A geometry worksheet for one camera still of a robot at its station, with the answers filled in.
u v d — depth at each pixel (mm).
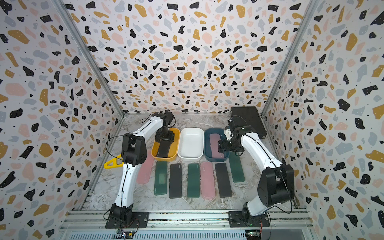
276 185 438
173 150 987
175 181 856
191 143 1032
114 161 936
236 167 920
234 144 715
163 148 975
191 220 754
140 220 735
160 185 852
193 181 858
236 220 733
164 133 848
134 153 627
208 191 822
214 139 1057
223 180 866
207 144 1008
